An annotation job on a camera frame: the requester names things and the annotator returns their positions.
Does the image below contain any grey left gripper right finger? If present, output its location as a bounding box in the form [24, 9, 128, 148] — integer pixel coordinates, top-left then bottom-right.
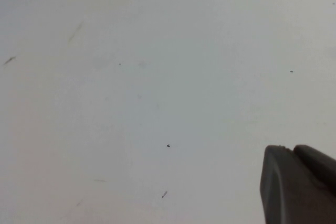
[292, 144, 336, 191]

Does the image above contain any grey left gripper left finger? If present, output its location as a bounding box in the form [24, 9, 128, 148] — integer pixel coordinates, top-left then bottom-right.
[259, 145, 336, 224]

